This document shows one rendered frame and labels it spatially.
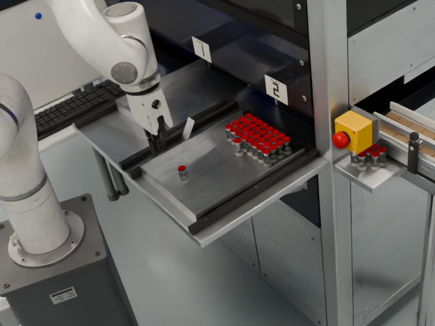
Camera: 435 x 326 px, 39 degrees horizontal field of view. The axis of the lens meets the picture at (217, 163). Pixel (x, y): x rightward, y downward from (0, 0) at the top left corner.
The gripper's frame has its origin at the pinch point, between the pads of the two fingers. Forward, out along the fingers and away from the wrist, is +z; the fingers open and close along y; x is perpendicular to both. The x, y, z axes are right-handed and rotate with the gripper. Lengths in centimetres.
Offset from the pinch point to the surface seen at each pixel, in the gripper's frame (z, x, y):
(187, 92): 22, -33, 45
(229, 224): 22.5, -7.7, -10.8
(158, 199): 22.4, -0.2, 8.8
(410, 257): 84, -73, -12
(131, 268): 110, -7, 77
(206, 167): 22.2, -16.1, 10.0
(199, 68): 22, -44, 54
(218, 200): 18.9, -8.7, -6.0
